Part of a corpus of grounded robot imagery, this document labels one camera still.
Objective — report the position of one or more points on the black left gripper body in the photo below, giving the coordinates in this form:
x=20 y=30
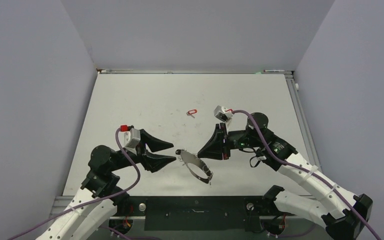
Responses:
x=139 y=152

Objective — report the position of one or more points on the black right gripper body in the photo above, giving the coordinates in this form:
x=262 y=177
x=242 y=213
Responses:
x=241 y=139

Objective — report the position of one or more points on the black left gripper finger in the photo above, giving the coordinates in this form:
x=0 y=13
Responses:
x=155 y=162
x=153 y=143

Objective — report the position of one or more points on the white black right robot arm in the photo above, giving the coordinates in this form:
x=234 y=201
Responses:
x=342 y=213

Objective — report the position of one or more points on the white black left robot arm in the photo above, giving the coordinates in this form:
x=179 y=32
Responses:
x=98 y=197

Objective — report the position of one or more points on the black key tag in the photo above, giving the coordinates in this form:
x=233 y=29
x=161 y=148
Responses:
x=179 y=152

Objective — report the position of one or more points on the red key tag with key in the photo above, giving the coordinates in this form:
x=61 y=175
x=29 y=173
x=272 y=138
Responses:
x=191 y=113

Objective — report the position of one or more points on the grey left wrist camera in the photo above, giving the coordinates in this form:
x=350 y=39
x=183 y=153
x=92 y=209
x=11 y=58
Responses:
x=131 y=136

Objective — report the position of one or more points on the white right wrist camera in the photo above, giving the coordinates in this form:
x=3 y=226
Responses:
x=224 y=114

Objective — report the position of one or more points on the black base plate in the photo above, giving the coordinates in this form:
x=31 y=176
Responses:
x=195 y=213

